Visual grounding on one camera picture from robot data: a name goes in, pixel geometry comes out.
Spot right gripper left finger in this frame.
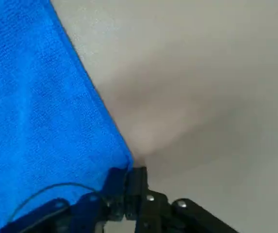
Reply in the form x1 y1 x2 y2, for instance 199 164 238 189
0 166 128 233

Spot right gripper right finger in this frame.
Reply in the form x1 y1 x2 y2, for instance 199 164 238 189
126 166 239 233

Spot blue microfibre towel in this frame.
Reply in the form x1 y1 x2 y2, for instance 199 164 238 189
0 0 135 225

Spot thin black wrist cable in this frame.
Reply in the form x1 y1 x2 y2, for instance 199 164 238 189
7 182 98 223

